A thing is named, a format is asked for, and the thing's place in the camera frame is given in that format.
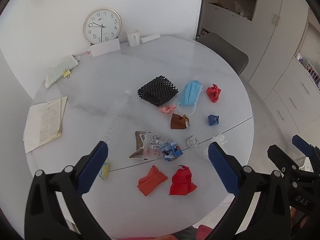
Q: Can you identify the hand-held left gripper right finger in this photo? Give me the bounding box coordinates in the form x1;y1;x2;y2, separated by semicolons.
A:
206;141;292;240

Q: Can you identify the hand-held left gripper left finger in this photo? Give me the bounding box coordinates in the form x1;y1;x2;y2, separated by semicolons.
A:
24;141;112;240

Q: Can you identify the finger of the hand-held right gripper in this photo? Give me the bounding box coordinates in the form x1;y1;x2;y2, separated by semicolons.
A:
267;144;301;178
292;134;320;172

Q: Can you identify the yellow small packet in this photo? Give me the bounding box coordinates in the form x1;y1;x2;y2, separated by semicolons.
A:
99;159;110;180

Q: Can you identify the clear plastic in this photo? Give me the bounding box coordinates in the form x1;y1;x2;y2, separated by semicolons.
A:
212;134;228;145

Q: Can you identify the red paper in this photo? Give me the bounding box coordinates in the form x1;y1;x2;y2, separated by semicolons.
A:
169;164;197;195

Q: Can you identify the grey paper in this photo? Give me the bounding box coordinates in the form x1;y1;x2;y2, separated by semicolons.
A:
186;135;199;147

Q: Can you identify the dark blue paper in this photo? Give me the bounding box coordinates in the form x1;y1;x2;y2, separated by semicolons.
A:
207;114;220;126

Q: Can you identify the clear plastic snack wrapper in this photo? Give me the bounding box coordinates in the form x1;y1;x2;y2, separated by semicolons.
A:
129;131;163;160

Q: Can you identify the light blue patterned wrapper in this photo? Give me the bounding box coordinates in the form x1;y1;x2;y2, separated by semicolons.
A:
160;141;183;161

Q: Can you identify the orange paper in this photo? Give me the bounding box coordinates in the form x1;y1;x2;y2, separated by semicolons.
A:
136;165;168;196

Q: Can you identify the brown snack wrapper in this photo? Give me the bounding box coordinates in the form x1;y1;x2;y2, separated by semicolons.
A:
170;113;190;130

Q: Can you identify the clear plastic bottle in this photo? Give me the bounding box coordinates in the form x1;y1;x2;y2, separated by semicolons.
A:
104;90;132;145

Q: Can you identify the red paper ball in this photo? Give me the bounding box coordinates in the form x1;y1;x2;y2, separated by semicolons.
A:
206;84;222;103

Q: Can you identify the blue face mask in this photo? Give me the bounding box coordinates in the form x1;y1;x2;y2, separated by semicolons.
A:
177;76;203;115

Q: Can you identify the pink paper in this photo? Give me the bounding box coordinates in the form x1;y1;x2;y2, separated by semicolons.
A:
158;104;177;114

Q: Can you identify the black foam net sleeve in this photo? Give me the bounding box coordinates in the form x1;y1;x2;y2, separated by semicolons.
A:
137;74;179;107

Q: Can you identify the beige drawer cabinet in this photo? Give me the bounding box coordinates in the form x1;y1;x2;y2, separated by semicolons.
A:
260;55;320;140

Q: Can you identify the red quilted garment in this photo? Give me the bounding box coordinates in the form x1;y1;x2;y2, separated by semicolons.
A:
196;225;213;240

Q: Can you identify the open paper notebook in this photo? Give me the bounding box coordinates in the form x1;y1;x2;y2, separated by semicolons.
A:
23;96;68;154

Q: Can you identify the white printed booklet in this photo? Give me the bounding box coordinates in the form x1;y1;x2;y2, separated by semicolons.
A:
44;55;79;88

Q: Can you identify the beige tall cabinet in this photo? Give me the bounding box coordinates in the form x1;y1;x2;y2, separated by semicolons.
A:
195;0;310;100

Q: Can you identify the grey chair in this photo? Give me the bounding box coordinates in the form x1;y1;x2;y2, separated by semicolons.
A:
197;32;249;77

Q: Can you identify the white card box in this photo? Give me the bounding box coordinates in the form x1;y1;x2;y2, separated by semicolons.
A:
89;39;121;57

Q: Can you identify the white cup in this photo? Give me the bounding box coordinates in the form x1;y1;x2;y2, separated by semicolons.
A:
126;29;140;47

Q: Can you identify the white paper roll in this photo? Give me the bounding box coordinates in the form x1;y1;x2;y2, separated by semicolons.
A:
139;34;160;44

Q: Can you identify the clear plastic bag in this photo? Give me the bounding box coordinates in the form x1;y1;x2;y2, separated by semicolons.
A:
234;1;250;18

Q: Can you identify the white wire rack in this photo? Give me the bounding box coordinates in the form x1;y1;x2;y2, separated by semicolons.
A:
305;61;320;83

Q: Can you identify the round white wall clock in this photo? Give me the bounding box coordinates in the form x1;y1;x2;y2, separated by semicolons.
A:
83;8;122;44

